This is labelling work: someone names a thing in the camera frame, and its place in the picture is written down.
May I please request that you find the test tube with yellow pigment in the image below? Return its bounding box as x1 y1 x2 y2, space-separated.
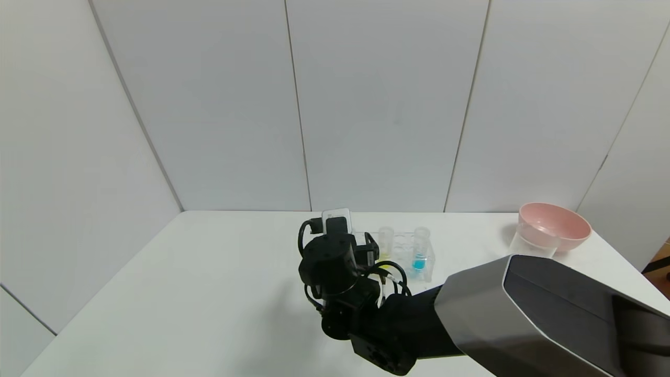
377 226 395 269

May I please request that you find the clear acrylic test tube rack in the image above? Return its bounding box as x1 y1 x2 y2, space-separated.
353 229 436 284

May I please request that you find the test tube with blue pigment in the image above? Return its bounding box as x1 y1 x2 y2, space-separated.
412 226 431 272

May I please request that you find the clear plastic measuring beaker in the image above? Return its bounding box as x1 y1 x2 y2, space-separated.
508 229 557 260

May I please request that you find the pink plastic bowl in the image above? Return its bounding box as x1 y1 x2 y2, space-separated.
518 202 593 253

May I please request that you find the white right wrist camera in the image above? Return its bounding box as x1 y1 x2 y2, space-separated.
321 207 353 236

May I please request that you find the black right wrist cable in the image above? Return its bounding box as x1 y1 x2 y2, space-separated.
297 218 413 315

